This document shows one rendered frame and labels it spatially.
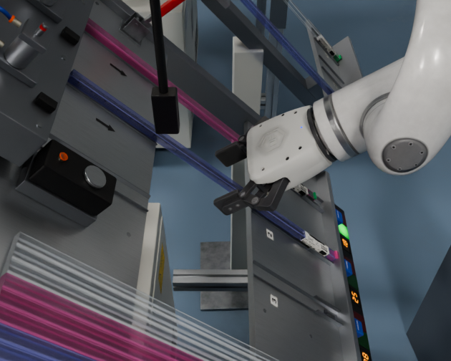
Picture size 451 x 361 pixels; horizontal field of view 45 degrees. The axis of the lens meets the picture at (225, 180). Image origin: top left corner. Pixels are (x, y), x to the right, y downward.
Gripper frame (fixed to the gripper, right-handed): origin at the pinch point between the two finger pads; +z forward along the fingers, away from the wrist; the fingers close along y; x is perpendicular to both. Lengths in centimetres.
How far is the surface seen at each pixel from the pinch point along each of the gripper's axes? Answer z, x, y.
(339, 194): 19, 98, -79
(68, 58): -0.4, -28.5, 5.2
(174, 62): 2.9, -9.9, -18.9
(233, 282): 32, 49, -21
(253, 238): -0.1, 6.6, 6.0
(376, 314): 15, 100, -31
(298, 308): -1.6, 15.6, 13.1
